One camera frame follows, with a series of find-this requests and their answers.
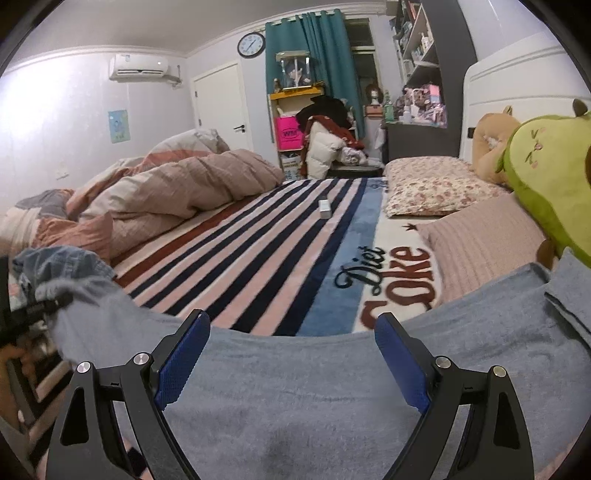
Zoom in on small wall poster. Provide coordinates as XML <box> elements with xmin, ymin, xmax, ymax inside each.
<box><xmin>108</xmin><ymin>109</ymin><xmax>131</xmax><ymax>144</ymax></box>

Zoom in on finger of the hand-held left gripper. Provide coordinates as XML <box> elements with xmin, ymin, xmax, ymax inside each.
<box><xmin>25</xmin><ymin>295</ymin><xmax>75</xmax><ymax>320</ymax></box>

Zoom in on pink toy boxes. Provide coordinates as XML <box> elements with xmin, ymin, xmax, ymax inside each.
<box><xmin>404</xmin><ymin>83</ymin><xmax>448</xmax><ymax>128</ymax></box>

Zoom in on teal curtain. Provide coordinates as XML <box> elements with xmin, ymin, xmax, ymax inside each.
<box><xmin>264</xmin><ymin>11</ymin><xmax>363</xmax><ymax>139</ymax></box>

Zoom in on dark grey desk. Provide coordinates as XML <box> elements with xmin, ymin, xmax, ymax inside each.
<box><xmin>385</xmin><ymin>122</ymin><xmax>462</xmax><ymax>165</ymax></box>

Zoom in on green avocado plush toy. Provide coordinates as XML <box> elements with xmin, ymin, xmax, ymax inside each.
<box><xmin>496</xmin><ymin>99</ymin><xmax>591</xmax><ymax>268</ymax></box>

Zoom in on white down jacket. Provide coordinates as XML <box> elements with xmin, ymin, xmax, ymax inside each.
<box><xmin>302</xmin><ymin>121</ymin><xmax>350</xmax><ymax>180</ymax></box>

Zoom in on white air conditioner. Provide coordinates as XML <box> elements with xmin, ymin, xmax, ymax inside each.
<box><xmin>109</xmin><ymin>53</ymin><xmax>182</xmax><ymax>86</ymax></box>

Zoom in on window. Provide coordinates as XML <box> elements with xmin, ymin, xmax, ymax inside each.
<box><xmin>344</xmin><ymin>18</ymin><xmax>382</xmax><ymax>93</ymax></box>

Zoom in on brown plush toy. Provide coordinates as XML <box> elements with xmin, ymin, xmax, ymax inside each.
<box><xmin>471</xmin><ymin>105</ymin><xmax>523</xmax><ymax>188</ymax></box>

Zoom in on pink ribbed pillow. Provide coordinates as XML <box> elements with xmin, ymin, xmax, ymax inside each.
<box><xmin>416</xmin><ymin>193</ymin><xmax>551</xmax><ymax>305</ymax></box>

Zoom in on floral pillow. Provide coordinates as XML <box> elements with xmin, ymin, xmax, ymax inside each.
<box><xmin>383</xmin><ymin>156</ymin><xmax>509</xmax><ymax>219</ymax></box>

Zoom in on person's left hand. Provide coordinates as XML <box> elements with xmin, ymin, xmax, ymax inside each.
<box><xmin>0</xmin><ymin>344</ymin><xmax>40</xmax><ymax>388</ymax></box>

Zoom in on white bed headboard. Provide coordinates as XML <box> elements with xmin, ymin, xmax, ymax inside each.
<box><xmin>459</xmin><ymin>32</ymin><xmax>591</xmax><ymax>162</ymax></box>

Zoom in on round wall clock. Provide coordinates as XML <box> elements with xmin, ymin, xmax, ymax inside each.
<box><xmin>237</xmin><ymin>32</ymin><xmax>267</xmax><ymax>59</ymax></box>

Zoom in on white door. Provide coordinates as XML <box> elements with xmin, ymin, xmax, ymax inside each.
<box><xmin>191</xmin><ymin>62</ymin><xmax>253</xmax><ymax>151</ymax></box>

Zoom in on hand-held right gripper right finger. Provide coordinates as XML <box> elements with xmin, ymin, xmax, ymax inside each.
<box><xmin>374</xmin><ymin>312</ymin><xmax>548</xmax><ymax>480</ymax></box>

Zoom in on pink checked duvet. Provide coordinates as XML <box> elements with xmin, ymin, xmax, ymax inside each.
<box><xmin>0</xmin><ymin>128</ymin><xmax>287</xmax><ymax>274</ymax></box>

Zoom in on yellow shelf rack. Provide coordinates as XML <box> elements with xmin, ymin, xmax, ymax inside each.
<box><xmin>269</xmin><ymin>88</ymin><xmax>325</xmax><ymax>182</ymax></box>

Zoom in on striped printed blanket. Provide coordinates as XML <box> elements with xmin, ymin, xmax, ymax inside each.
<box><xmin>9</xmin><ymin>176</ymin><xmax>445</xmax><ymax>480</ymax></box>

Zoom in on pink shopping bag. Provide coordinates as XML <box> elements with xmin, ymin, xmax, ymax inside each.
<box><xmin>276</xmin><ymin>115</ymin><xmax>305</xmax><ymax>151</ymax></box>

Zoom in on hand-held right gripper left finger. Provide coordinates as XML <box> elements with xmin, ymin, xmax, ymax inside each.
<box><xmin>45</xmin><ymin>309</ymin><xmax>213</xmax><ymax>480</ymax></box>

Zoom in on tall wall bookshelf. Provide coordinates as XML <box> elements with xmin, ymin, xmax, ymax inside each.
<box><xmin>392</xmin><ymin>0</ymin><xmax>479</xmax><ymax>158</ymax></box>

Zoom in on grey-blue pants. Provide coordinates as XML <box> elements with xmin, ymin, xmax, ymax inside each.
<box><xmin>34</xmin><ymin>247</ymin><xmax>591</xmax><ymax>480</ymax></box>

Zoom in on blue denim garment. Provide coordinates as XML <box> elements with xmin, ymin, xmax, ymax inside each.
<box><xmin>13</xmin><ymin>246</ymin><xmax>116</xmax><ymax>289</ymax></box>

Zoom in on glass display case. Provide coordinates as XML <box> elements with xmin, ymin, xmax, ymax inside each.
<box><xmin>276</xmin><ymin>51</ymin><xmax>311</xmax><ymax>92</ymax></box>

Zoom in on dark clothes pile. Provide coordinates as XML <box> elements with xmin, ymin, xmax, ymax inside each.
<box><xmin>295</xmin><ymin>95</ymin><xmax>352</xmax><ymax>134</ymax></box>

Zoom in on red garment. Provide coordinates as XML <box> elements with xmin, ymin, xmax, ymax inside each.
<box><xmin>309</xmin><ymin>117</ymin><xmax>366</xmax><ymax>151</ymax></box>

